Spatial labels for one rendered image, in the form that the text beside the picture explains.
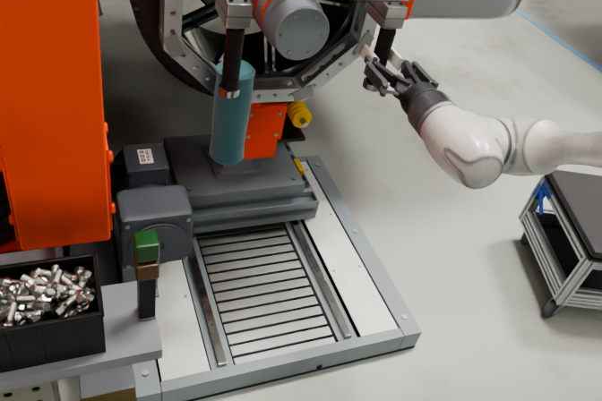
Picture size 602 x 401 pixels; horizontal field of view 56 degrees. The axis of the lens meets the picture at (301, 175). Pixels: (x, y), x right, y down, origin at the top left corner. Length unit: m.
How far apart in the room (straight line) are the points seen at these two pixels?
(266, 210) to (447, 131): 0.90
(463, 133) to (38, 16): 0.69
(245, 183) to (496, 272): 0.94
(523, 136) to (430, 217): 1.15
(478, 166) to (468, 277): 1.09
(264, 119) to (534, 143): 0.73
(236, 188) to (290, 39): 0.65
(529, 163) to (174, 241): 0.84
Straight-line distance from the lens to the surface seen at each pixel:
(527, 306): 2.08
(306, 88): 1.52
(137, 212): 1.40
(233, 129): 1.36
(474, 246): 2.18
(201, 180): 1.77
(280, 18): 1.23
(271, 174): 1.83
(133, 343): 1.12
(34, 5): 0.89
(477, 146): 1.00
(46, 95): 0.96
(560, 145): 1.07
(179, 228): 1.42
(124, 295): 1.18
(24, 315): 1.06
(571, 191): 2.05
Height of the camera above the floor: 1.38
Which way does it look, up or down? 39 degrees down
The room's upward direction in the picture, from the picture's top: 13 degrees clockwise
